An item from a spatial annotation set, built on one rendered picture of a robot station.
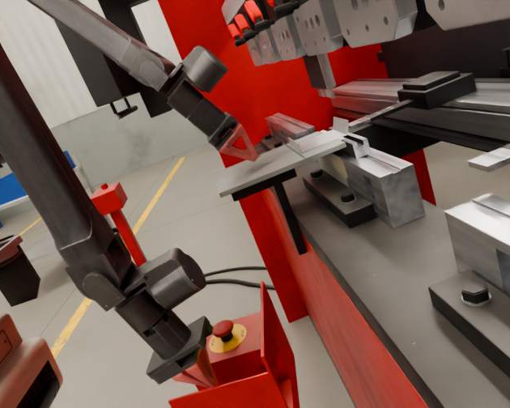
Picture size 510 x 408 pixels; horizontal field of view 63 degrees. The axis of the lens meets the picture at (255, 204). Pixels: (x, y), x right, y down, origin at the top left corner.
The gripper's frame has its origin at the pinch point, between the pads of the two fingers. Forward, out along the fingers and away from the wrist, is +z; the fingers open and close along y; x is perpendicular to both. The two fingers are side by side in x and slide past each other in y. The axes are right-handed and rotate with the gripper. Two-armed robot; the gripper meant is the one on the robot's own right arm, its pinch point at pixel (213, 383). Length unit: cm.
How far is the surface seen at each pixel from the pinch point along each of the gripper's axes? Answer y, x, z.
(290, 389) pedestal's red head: 7.9, 2.4, 10.1
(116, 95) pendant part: -24, 125, -56
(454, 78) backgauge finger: 64, 38, -8
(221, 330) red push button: 2.4, 8.7, -2.2
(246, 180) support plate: 18.4, 25.6, -17.8
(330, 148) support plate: 35.0, 27.7, -13.1
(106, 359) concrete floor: -128, 134, 45
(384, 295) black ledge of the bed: 30.0, -4.1, -1.5
